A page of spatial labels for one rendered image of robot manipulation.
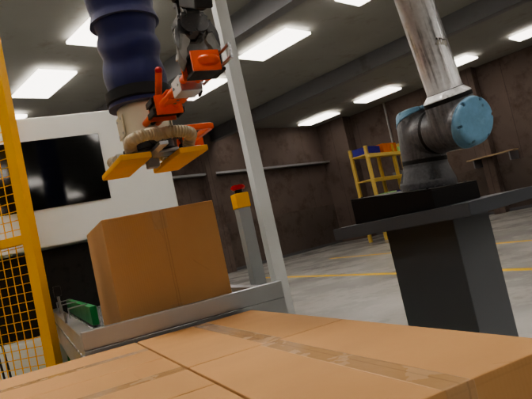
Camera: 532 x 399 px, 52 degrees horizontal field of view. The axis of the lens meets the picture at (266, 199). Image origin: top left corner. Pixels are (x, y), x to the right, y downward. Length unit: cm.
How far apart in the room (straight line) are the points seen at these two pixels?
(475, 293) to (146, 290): 107
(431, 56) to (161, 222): 104
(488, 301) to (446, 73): 73
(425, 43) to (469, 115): 25
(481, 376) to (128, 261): 136
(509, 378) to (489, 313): 108
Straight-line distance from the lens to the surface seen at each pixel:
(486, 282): 192
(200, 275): 198
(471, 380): 79
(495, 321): 194
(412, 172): 189
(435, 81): 177
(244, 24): 809
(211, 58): 135
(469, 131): 174
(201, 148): 180
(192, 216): 198
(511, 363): 84
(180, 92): 148
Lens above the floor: 78
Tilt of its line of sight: 4 degrees up
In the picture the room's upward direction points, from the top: 12 degrees counter-clockwise
